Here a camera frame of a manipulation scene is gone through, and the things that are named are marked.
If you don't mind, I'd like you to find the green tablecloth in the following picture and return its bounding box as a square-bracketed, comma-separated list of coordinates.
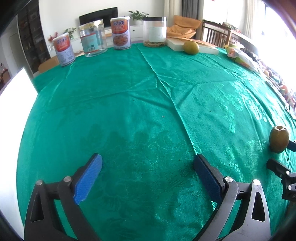
[17, 44, 295, 240]

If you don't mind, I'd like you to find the black television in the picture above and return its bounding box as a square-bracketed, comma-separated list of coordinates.
[79, 7, 118, 27]

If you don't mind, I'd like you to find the white plastic snack bag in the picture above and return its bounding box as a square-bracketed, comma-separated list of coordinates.
[225, 45, 259, 72]

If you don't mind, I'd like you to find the wooden dining chair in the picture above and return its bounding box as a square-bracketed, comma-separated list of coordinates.
[201, 20, 258, 55]

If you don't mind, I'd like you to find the clear jar gold lid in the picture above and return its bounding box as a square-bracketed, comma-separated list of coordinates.
[78, 20, 107, 57]

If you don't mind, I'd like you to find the clear jar black lid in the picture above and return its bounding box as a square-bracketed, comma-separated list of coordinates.
[142, 16, 167, 48]

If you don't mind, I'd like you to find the potted green plant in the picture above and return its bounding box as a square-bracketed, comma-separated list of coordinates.
[129, 11, 149, 25]

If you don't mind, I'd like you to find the brown round pear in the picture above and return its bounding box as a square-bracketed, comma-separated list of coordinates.
[269, 126, 290, 154]

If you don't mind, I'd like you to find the small red-white can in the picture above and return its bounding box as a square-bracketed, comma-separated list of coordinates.
[53, 32, 75, 67]

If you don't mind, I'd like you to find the tall red-white can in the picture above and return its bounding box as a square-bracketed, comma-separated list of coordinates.
[110, 16, 131, 50]

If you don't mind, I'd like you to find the orange lounge chair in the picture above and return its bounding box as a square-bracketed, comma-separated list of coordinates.
[166, 15, 202, 39]

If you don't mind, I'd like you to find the white box orange cover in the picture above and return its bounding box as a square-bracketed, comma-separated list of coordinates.
[166, 38, 219, 55]

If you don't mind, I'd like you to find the green-yellow orange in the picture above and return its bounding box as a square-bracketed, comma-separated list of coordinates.
[183, 41, 200, 55]

